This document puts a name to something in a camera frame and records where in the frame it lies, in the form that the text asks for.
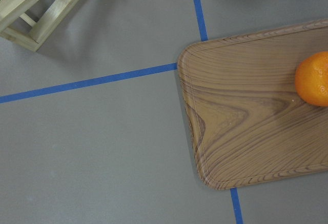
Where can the orange fruit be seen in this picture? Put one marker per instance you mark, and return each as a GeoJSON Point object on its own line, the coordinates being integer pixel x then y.
{"type": "Point", "coordinates": [311, 79]}

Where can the wood grain tray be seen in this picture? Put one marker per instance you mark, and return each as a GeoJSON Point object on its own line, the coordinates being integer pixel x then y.
{"type": "Point", "coordinates": [247, 123]}

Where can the light wooden rack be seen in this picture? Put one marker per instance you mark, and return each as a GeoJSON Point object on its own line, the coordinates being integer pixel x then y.
{"type": "Point", "coordinates": [28, 23]}

